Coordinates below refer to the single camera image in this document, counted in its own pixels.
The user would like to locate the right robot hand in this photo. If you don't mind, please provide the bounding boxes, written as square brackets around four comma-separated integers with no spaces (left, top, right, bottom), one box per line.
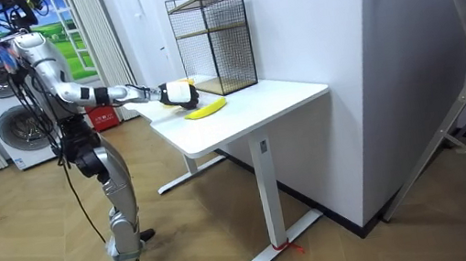
[156,77,203,115]

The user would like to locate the yellow banana soft toy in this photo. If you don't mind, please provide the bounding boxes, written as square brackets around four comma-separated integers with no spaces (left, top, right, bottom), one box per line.
[182,96,231,123]

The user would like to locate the white desk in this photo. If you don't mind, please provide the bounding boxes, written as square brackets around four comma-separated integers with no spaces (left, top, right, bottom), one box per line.
[119,55,356,261]

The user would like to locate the red box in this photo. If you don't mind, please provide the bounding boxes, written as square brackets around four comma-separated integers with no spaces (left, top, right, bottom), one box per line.
[84,102,123,135]

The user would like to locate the robot legs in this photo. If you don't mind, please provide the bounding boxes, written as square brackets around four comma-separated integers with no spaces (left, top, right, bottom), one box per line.
[60,129,166,261]

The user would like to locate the robot body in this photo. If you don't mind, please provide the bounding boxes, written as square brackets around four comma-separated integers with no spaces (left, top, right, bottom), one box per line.
[0,0,106,186]

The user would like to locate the black wire rack shelf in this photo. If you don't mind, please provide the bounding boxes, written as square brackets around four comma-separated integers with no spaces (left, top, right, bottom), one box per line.
[164,0,261,103]

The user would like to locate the landscape window wall poster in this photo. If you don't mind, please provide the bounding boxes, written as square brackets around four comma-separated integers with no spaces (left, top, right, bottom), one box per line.
[0,0,102,112]

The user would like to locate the red string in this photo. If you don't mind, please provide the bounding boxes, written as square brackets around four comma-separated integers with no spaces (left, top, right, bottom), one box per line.
[270,235,307,260]

